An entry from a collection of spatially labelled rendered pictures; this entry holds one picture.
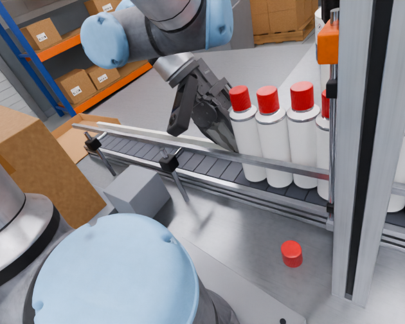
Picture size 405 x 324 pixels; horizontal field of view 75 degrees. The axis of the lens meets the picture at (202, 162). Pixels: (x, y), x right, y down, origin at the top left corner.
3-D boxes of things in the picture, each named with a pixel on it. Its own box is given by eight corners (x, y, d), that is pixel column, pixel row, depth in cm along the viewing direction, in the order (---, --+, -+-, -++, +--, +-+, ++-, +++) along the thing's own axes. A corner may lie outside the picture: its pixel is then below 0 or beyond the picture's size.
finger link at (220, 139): (252, 141, 60) (227, 109, 57) (240, 158, 56) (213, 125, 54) (243, 144, 62) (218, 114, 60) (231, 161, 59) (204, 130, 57)
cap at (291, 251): (281, 250, 48) (279, 240, 46) (300, 249, 47) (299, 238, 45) (283, 268, 46) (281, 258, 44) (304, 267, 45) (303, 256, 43)
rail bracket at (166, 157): (204, 185, 67) (183, 132, 57) (188, 206, 63) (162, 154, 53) (195, 182, 69) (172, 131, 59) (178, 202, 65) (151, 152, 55)
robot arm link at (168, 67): (163, 51, 47) (146, 73, 53) (180, 72, 48) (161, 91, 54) (187, 35, 51) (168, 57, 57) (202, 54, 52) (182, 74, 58)
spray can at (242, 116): (274, 170, 57) (259, 82, 44) (261, 186, 55) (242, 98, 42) (253, 164, 60) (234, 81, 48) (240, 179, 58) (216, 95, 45)
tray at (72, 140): (122, 126, 107) (117, 117, 105) (70, 168, 94) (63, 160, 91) (83, 119, 125) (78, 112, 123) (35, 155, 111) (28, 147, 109)
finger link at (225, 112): (243, 130, 52) (216, 95, 50) (240, 134, 52) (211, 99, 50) (229, 137, 56) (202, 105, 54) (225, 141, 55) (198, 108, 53)
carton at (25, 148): (107, 204, 69) (40, 117, 53) (22, 283, 58) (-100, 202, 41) (60, 175, 88) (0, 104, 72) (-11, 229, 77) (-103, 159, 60)
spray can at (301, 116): (323, 173, 52) (323, 76, 40) (319, 192, 49) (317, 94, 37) (296, 170, 55) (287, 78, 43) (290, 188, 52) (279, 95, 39)
